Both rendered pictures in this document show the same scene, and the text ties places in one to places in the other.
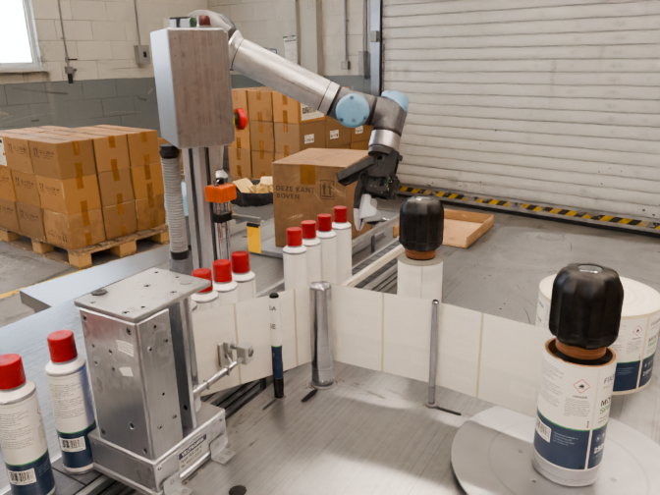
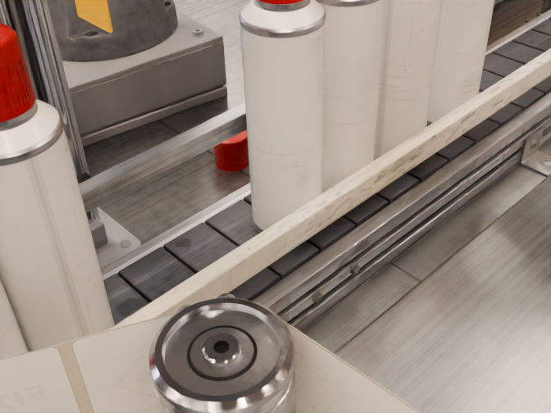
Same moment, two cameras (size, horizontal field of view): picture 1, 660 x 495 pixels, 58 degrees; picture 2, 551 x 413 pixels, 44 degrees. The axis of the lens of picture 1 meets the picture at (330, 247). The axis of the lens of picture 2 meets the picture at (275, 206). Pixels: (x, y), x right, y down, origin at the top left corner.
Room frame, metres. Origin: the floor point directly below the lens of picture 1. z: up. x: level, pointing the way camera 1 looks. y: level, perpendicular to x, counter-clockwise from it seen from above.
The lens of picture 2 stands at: (0.81, -0.03, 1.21)
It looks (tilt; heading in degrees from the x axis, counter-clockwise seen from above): 39 degrees down; 17
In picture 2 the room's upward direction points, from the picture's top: 2 degrees counter-clockwise
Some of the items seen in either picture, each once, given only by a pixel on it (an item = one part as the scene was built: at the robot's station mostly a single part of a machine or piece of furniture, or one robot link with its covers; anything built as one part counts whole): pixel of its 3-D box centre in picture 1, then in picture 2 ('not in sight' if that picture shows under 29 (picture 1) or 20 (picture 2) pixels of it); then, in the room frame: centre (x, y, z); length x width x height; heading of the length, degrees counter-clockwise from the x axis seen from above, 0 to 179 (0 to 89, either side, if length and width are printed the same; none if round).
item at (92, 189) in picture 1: (77, 188); not in sight; (4.61, 2.00, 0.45); 1.20 x 0.84 x 0.89; 52
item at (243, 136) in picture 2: not in sight; (231, 147); (1.32, 0.16, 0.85); 0.03 x 0.03 x 0.03
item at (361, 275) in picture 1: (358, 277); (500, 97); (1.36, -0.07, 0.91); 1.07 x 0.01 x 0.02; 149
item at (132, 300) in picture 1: (144, 292); not in sight; (0.72, 0.24, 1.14); 0.14 x 0.11 x 0.01; 149
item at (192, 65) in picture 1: (192, 86); not in sight; (1.08, 0.24, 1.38); 0.17 x 0.10 x 0.19; 24
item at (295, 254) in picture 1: (296, 274); (284, 97); (1.19, 0.07, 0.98); 0.05 x 0.05 x 0.20
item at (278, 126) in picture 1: (302, 150); not in sight; (5.49, 0.24, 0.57); 1.20 x 0.85 x 1.14; 143
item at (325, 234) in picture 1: (325, 257); (403, 38); (1.29, 0.01, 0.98); 0.05 x 0.05 x 0.20
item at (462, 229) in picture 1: (444, 226); not in sight; (1.98, -0.40, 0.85); 0.30 x 0.26 x 0.04; 149
